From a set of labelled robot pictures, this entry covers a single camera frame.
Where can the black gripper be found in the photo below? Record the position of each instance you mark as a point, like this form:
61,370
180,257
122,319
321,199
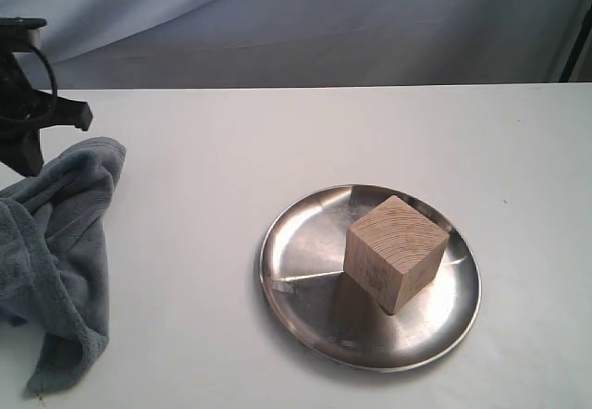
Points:
25,110

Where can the grey fluffy towel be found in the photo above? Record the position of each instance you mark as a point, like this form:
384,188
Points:
54,270

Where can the wooden cube block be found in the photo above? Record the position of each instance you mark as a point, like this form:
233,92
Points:
393,252

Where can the blue-grey backdrop cloth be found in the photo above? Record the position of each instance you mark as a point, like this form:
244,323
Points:
124,44

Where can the round stainless steel plate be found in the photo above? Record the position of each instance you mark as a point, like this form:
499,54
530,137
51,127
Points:
336,313

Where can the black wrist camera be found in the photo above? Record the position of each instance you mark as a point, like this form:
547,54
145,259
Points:
21,35

